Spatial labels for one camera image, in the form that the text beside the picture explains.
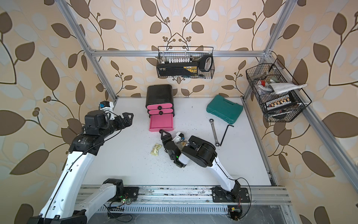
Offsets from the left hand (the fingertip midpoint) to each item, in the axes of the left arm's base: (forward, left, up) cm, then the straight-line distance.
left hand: (126, 115), depth 71 cm
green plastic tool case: (+27, -64, -27) cm, 75 cm away
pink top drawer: (+20, -12, -15) cm, 28 cm away
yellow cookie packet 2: (-2, -30, -28) cm, 41 cm away
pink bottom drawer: (+15, -15, -28) cm, 36 cm away
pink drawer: (+19, -7, -21) cm, 29 cm away
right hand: (+5, -15, -26) cm, 31 cm away
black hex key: (+8, -60, -30) cm, 67 cm away
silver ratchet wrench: (+18, -51, -29) cm, 61 cm away
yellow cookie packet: (-7, -11, -29) cm, 32 cm away
